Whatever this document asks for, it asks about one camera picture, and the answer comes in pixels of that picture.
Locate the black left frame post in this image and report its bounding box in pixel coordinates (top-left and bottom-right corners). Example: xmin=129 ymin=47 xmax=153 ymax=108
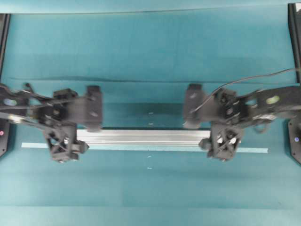
xmin=0 ymin=14 xmax=11 ymax=74

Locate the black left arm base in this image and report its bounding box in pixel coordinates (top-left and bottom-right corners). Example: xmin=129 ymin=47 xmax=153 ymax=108
xmin=0 ymin=119 xmax=10 ymax=157

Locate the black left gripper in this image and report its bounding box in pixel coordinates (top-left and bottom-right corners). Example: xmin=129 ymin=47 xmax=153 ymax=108
xmin=35 ymin=86 xmax=103 ymax=154

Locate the black right frame post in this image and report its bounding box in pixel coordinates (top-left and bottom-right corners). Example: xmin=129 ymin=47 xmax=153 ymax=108
xmin=287 ymin=3 xmax=301 ymax=83

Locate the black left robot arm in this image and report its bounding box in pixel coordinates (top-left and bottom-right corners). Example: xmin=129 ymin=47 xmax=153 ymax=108
xmin=0 ymin=83 xmax=103 ymax=161

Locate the silver aluminium extrusion rail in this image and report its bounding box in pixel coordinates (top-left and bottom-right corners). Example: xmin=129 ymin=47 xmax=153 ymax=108
xmin=77 ymin=129 xmax=210 ymax=147

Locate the black right camera cable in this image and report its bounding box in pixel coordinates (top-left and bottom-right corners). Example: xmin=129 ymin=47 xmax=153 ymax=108
xmin=189 ymin=67 xmax=301 ymax=113

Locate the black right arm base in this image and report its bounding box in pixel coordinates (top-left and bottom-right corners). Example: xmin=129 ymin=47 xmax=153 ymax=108
xmin=288 ymin=117 xmax=301 ymax=164

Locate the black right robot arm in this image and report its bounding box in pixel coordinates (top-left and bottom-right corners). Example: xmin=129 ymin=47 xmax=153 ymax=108
xmin=183 ymin=84 xmax=301 ymax=151

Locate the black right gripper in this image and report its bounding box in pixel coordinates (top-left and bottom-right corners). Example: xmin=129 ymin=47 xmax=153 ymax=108
xmin=183 ymin=83 xmax=247 ymax=151

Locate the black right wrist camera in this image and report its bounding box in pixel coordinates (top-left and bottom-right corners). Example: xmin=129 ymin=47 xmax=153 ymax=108
xmin=207 ymin=122 xmax=244 ymax=161

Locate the black frame post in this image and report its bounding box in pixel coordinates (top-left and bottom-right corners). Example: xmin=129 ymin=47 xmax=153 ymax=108
xmin=287 ymin=3 xmax=301 ymax=83
xmin=0 ymin=14 xmax=11 ymax=74

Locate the light blue tape strip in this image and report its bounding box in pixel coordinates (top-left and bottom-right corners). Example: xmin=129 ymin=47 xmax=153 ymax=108
xmin=21 ymin=142 xmax=270 ymax=154

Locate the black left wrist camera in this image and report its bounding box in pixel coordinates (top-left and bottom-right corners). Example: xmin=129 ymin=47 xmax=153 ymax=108
xmin=43 ymin=125 xmax=79 ymax=163

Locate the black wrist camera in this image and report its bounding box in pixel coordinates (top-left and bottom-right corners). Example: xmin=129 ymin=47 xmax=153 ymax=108
xmin=207 ymin=122 xmax=244 ymax=161
xmin=43 ymin=125 xmax=79 ymax=163

